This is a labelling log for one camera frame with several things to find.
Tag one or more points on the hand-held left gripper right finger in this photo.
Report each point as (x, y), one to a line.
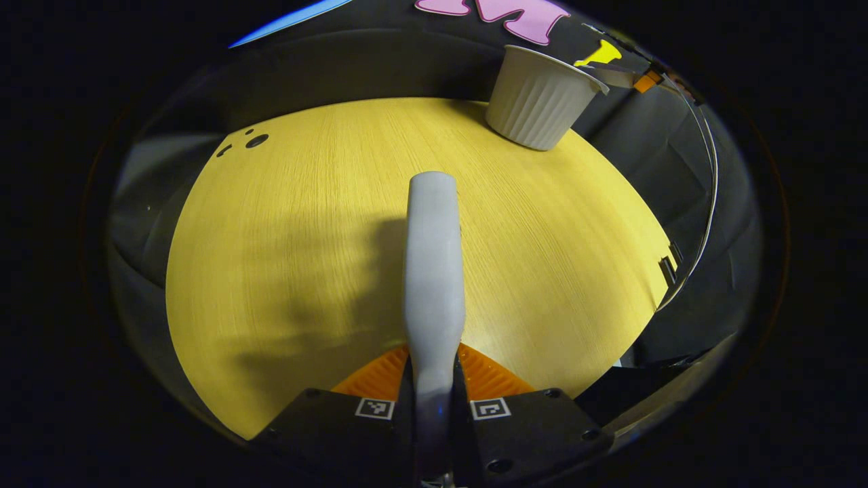
(536, 434)

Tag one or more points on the white ribbed garbage bin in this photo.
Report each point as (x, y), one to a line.
(536, 105)

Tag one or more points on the small grey broom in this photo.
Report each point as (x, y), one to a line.
(434, 271)

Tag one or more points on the wooden desktop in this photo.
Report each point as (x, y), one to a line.
(305, 237)

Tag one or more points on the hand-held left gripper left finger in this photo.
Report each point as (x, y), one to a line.
(332, 434)

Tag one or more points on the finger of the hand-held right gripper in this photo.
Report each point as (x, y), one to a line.
(646, 81)

